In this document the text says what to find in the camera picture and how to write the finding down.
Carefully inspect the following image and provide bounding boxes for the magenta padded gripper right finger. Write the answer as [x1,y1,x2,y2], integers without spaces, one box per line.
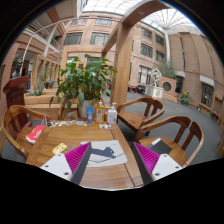
[133,143,182,185]

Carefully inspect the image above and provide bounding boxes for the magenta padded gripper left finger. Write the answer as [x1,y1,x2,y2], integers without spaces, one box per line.
[41,142,92,185]

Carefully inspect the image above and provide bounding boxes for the grey printed mouse pad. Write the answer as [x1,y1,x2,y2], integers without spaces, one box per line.
[87,140,128,168]

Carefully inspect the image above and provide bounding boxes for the yellow phone-like card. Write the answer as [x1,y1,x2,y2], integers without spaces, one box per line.
[52,143,67,154]

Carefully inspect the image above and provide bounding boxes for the black notebook on chair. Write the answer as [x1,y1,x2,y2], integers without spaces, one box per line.
[148,138,172,154]

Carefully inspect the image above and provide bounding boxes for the wooden chair near right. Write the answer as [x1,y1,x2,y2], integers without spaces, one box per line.
[134,116,204,167]

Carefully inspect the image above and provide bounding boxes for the wooden chair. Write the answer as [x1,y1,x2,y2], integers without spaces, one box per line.
[134,116,204,167]
[2,105,50,158]
[117,97,165,132]

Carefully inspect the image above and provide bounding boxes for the wooden chair far right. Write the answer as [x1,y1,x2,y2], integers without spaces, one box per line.
[117,97,165,132]

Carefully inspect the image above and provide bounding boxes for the red and white box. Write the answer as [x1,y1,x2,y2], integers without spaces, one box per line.
[26,125,45,144]

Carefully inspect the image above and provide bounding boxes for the blue tube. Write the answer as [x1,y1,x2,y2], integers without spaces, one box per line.
[86,106,94,124]

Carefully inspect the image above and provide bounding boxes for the yellow liquid bottle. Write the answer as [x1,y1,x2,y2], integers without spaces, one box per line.
[96,101,105,124]

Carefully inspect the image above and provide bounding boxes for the white plant pot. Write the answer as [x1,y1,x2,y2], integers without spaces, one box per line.
[78,99,95,118]

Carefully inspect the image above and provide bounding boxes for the white pump dispenser bottle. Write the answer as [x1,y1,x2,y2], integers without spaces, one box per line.
[107,104,117,124]

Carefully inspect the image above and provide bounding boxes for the wooden chair left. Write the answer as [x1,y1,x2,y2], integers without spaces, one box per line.
[2,105,50,158]

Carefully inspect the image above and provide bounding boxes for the white sign sculpture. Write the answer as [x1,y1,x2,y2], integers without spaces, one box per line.
[145,68,163,99]

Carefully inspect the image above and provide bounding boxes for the green potted plant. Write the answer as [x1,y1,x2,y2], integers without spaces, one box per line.
[56,54,117,109]

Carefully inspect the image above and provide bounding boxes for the wooden lectern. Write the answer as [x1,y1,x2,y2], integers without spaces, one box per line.
[3,76,29,108]

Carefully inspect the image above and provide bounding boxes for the wooden pillar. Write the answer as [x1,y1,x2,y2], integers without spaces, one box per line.
[111,23,132,105]

